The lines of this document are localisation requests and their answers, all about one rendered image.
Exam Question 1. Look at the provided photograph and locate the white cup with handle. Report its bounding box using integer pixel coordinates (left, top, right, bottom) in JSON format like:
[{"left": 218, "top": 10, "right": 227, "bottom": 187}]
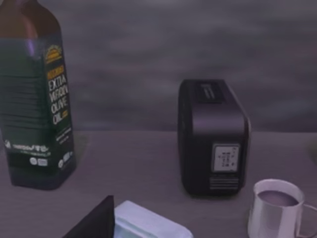
[{"left": 247, "top": 178, "right": 317, "bottom": 238}]

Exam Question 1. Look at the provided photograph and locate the dark olive oil bottle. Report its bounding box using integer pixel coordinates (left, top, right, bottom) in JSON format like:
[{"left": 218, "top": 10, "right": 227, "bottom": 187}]
[{"left": 0, "top": 0, "right": 77, "bottom": 191}]

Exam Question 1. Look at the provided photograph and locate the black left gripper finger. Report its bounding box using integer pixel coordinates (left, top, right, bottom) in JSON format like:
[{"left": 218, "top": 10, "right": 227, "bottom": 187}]
[{"left": 62, "top": 195, "right": 115, "bottom": 238}]

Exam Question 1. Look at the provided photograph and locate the black toaster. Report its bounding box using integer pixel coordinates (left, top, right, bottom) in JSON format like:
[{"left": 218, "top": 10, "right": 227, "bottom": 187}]
[{"left": 177, "top": 78, "right": 251, "bottom": 199}]

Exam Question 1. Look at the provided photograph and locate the white rectangular plastic container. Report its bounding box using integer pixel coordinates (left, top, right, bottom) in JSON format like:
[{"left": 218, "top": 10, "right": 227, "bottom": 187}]
[{"left": 113, "top": 200, "right": 194, "bottom": 238}]

